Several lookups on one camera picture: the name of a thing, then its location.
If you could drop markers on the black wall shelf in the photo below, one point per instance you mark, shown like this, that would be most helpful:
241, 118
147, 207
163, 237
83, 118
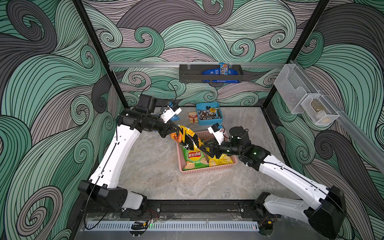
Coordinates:
193, 74

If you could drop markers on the pink perforated plastic basket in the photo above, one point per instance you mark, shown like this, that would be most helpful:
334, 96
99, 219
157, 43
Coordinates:
203, 135

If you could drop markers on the black yellow potato chips bag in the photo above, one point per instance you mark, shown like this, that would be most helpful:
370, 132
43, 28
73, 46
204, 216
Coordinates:
187, 138

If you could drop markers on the clear plastic wall bin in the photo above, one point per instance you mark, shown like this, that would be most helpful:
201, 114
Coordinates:
291, 83

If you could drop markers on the assorted small parts in tray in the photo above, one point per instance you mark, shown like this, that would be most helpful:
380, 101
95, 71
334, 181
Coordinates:
209, 114

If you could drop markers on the black right frame post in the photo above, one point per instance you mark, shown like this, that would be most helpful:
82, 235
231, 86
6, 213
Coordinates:
309, 27

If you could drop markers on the green potato chips bag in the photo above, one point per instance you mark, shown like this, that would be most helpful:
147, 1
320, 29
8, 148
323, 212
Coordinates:
193, 159

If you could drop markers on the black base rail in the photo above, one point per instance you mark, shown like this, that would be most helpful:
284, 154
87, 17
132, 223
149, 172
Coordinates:
158, 208

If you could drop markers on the aluminium wall rail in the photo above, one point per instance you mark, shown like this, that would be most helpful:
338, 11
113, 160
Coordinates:
152, 64

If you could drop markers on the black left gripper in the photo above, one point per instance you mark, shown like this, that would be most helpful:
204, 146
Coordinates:
167, 128

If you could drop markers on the blue snack package on shelf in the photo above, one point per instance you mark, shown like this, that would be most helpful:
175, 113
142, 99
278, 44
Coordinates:
223, 69

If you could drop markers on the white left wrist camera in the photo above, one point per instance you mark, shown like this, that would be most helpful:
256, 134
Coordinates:
171, 110

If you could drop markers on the blue plastic tray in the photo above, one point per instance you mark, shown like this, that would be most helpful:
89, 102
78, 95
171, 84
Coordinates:
203, 106

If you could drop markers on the white slotted cable duct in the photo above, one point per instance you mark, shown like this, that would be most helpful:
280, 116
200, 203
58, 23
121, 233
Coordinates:
167, 226

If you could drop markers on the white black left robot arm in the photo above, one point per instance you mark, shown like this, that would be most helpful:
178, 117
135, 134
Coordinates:
102, 186

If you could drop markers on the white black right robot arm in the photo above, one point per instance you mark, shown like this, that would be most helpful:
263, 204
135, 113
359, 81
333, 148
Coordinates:
322, 207

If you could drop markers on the red yellow matchbox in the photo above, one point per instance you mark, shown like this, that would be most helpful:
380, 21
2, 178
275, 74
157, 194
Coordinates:
193, 117

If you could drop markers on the small clear plastic bin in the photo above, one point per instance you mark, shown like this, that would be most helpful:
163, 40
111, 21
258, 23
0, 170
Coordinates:
319, 110

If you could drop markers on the black metal frame post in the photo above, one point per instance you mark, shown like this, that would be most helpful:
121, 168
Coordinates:
95, 41

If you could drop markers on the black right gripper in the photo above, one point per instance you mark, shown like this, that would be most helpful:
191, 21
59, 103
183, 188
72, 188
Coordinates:
216, 150

